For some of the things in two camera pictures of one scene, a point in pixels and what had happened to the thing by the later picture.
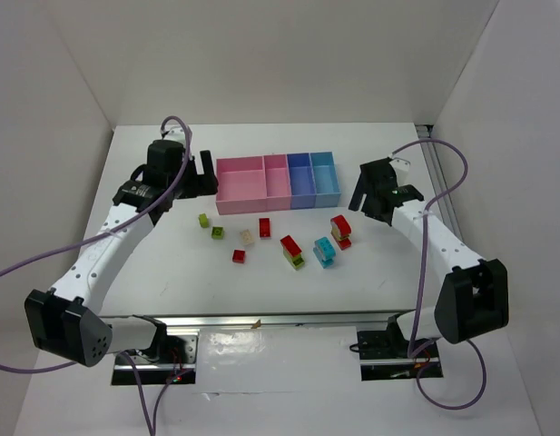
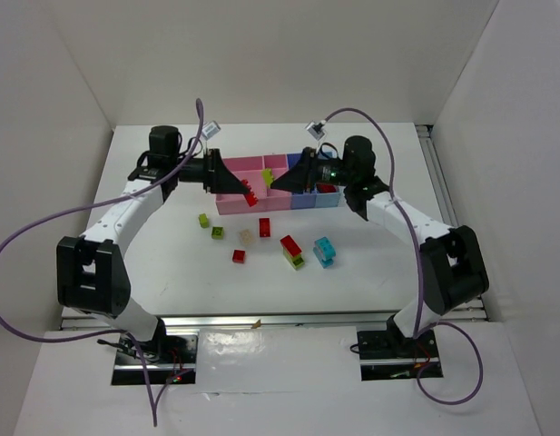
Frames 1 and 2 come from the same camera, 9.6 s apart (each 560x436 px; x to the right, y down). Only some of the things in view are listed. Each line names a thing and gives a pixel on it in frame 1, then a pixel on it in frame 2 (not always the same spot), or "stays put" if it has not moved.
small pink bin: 278,182 stays put
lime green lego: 339,237 to 267,174
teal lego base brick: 325,262 stays put
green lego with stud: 218,232 stays put
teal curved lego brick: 325,248 stays put
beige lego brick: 247,237 stays put
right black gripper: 368,192 to 311,169
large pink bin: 241,185 stays put
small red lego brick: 239,256 stays put
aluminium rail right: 439,180 stays put
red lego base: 344,243 to 250,197
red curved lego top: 342,223 to 321,187
